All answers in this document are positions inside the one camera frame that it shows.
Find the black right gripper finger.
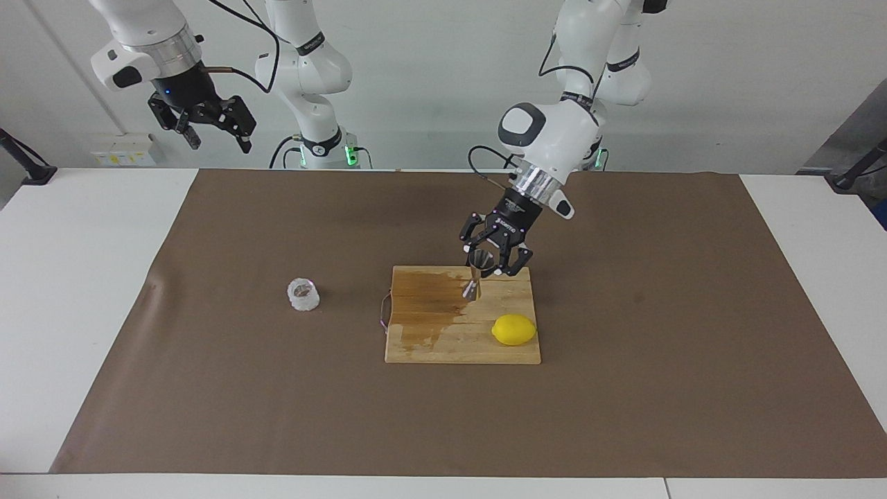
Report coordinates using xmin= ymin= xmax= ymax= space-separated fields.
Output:
xmin=173 ymin=111 xmax=203 ymax=151
xmin=217 ymin=95 xmax=258 ymax=155

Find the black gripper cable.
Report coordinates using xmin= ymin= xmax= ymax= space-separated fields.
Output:
xmin=468 ymin=35 xmax=605 ymax=192
xmin=201 ymin=0 xmax=281 ymax=94

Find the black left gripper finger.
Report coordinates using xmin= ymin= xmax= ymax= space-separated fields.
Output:
xmin=493 ymin=238 xmax=534 ymax=279
xmin=459 ymin=212 xmax=486 ymax=268

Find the black clamp stand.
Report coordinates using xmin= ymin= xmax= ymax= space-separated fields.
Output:
xmin=825 ymin=139 xmax=887 ymax=193
xmin=0 ymin=128 xmax=58 ymax=186

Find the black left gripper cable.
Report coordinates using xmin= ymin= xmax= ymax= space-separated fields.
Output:
xmin=468 ymin=35 xmax=605 ymax=192

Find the small white glass cup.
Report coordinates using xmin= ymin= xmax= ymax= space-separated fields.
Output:
xmin=287 ymin=277 xmax=321 ymax=313

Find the wooden cutting board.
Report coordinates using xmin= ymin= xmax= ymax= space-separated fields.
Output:
xmin=380 ymin=265 xmax=542 ymax=365

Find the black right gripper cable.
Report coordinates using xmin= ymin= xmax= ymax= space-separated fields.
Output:
xmin=201 ymin=0 xmax=281 ymax=94

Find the brown paper table mat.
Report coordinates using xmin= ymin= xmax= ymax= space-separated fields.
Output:
xmin=49 ymin=168 xmax=887 ymax=479

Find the white wall socket box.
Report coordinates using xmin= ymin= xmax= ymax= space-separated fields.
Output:
xmin=90 ymin=134 xmax=159 ymax=167

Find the yellow lemon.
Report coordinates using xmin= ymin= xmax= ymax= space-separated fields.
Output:
xmin=491 ymin=314 xmax=538 ymax=347

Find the black right arm base cable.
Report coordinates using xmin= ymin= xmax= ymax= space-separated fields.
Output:
xmin=269 ymin=135 xmax=304 ymax=170

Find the steel double jigger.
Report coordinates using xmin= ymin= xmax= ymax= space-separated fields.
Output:
xmin=462 ymin=249 xmax=497 ymax=301

